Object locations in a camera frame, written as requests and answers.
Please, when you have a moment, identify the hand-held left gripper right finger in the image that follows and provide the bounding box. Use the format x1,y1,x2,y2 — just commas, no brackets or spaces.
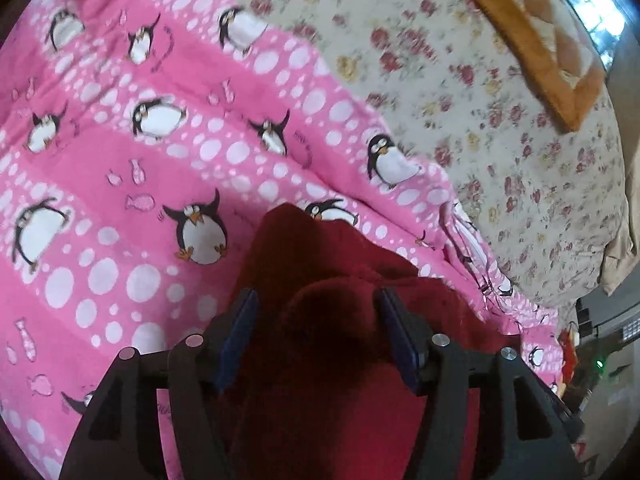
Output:
375,286,583,480

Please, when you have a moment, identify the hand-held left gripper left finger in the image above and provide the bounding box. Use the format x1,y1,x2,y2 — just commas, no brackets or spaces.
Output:
59,287,261,480

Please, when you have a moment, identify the dark red fleece garment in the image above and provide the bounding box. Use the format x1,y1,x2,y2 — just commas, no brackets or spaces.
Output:
220,203,523,480

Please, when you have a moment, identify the pink penguin print blanket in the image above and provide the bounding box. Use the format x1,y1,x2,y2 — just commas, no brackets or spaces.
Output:
0,0,566,480

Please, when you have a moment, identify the floral bed sheet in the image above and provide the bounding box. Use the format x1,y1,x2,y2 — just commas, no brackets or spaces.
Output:
165,0,628,321

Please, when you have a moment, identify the beige cushion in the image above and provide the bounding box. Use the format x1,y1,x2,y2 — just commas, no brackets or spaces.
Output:
600,150,640,296

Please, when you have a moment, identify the orange quilt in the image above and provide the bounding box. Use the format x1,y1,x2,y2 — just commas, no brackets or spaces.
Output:
425,0,608,133

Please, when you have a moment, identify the window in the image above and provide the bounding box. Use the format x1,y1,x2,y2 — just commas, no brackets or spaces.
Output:
540,0,628,71

